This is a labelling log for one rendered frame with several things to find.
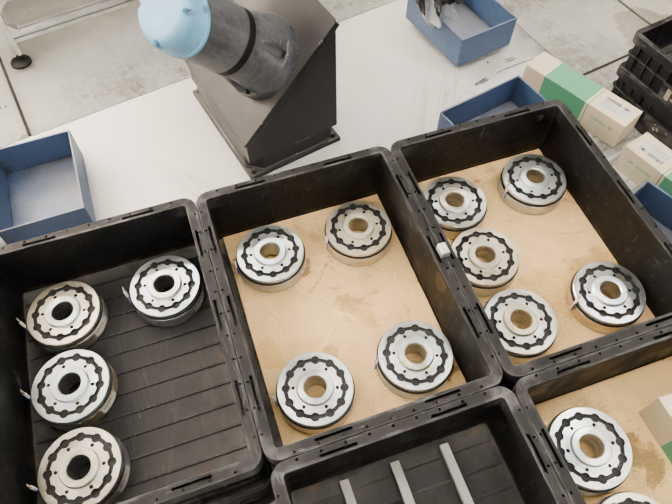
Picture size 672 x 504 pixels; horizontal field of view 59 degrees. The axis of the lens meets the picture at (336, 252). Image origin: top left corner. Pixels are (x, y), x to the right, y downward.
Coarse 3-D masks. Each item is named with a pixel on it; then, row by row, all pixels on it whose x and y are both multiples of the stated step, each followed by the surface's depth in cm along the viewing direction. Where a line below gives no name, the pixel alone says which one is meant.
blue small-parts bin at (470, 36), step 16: (480, 0) 137; (496, 0) 132; (416, 16) 136; (464, 16) 140; (480, 16) 139; (496, 16) 134; (512, 16) 130; (432, 32) 133; (448, 32) 128; (464, 32) 136; (480, 32) 126; (496, 32) 129; (512, 32) 132; (448, 48) 130; (464, 48) 127; (480, 48) 130; (496, 48) 133
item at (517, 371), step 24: (480, 120) 94; (504, 120) 94; (576, 120) 94; (408, 144) 91; (408, 168) 89; (624, 192) 86; (432, 216) 84; (648, 216) 84; (456, 264) 80; (624, 336) 74; (504, 360) 73; (552, 360) 73
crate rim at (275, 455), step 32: (352, 160) 90; (384, 160) 90; (224, 192) 87; (416, 224) 84; (224, 288) 78; (448, 288) 78; (480, 352) 74; (256, 384) 71; (480, 384) 71; (256, 416) 69; (384, 416) 69; (288, 448) 67
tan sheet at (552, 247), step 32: (512, 224) 95; (544, 224) 95; (576, 224) 95; (544, 256) 92; (576, 256) 92; (608, 256) 92; (512, 288) 89; (544, 288) 89; (576, 320) 86; (640, 320) 86
